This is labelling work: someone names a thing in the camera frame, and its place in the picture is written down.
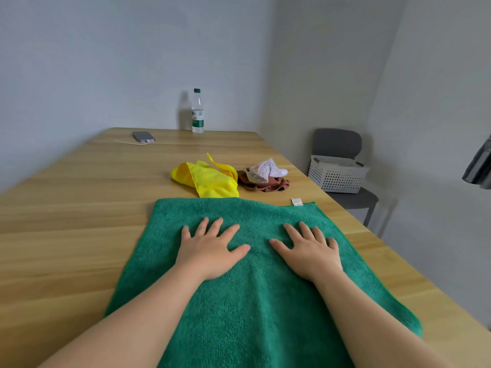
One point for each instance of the person's right hand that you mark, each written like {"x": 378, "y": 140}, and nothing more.
{"x": 310, "y": 256}

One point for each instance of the person's left hand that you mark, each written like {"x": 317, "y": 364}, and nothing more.
{"x": 207, "y": 252}

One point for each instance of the yellow cloth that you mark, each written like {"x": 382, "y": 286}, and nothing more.
{"x": 211, "y": 180}

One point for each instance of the green cloth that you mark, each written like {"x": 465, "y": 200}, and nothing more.
{"x": 261, "y": 314}

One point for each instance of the white plastic basket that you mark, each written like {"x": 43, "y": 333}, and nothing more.
{"x": 337, "y": 176}

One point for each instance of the lilac dotted white cloth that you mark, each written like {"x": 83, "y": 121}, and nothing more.
{"x": 266, "y": 170}

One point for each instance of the person's left forearm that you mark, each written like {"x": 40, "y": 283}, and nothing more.
{"x": 122, "y": 325}

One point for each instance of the person's right forearm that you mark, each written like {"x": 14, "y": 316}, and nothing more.
{"x": 379, "y": 329}

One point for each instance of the grey chair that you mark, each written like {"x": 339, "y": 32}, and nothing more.
{"x": 336, "y": 141}

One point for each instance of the clear green-label water bottle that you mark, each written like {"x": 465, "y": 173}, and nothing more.
{"x": 197, "y": 113}

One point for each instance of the wooden table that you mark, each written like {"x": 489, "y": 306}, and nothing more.
{"x": 57, "y": 226}

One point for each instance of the dark grey curtain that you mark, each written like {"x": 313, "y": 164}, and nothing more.
{"x": 479, "y": 168}

